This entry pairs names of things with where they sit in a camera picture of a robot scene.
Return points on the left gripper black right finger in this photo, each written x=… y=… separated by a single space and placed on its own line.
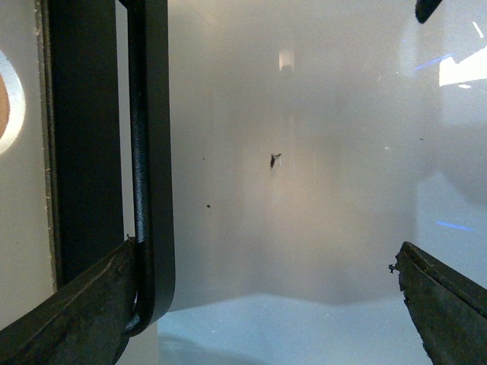
x=447 y=309

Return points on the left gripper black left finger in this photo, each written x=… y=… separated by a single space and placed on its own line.
x=82 y=323

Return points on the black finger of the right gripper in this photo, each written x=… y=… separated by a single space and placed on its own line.
x=424 y=9

